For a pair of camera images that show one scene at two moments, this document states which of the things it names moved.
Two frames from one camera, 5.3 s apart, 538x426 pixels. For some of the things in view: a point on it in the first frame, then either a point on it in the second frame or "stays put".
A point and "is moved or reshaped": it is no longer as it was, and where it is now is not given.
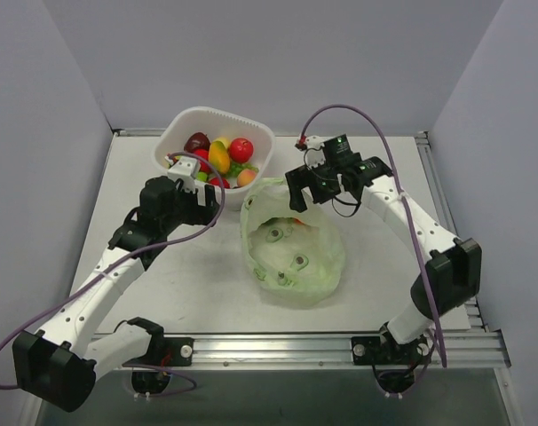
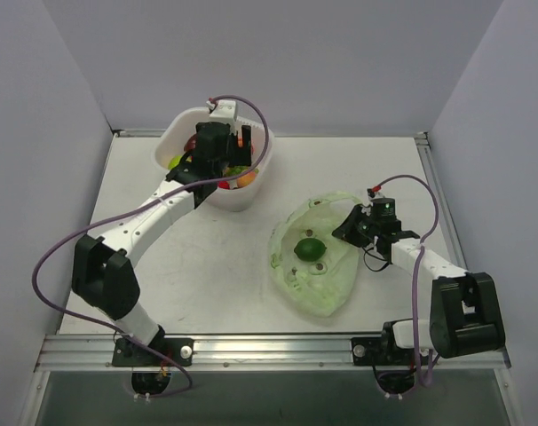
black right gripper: (307, 181) → (355, 228)
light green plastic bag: (294, 258) is moved or reshaped
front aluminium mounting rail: (321, 350) stays put
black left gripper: (209, 202) → (227, 145)
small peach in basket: (245, 177) stays put
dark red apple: (197, 141) stays put
